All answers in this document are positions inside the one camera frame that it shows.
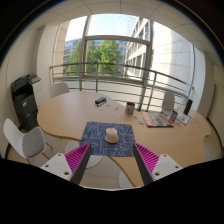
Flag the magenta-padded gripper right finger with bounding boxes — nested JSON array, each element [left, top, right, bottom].
[[132, 143, 184, 186]]

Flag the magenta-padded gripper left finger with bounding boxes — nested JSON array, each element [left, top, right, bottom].
[[40, 142, 93, 186]]

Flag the beige computer mouse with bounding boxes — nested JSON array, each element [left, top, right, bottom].
[[104, 127, 120, 145]]

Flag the blue patterned mouse pad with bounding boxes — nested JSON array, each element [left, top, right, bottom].
[[79, 121, 137, 158]]

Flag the white chair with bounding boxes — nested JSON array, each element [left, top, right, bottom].
[[49, 82, 70, 99], [161, 90, 176, 113], [2, 117, 54, 164]]

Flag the red and grey magazine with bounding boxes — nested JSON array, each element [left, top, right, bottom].
[[140, 110, 175, 129]]

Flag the white and blue leaflet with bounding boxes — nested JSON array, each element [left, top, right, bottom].
[[176, 112, 192, 126]]

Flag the black printer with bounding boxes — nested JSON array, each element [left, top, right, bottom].
[[10, 73, 42, 133]]

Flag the black whiteboard eraser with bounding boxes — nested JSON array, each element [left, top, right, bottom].
[[94, 96, 108, 105]]

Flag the metal balcony railing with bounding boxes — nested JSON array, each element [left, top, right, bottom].
[[49, 61, 195, 113]]

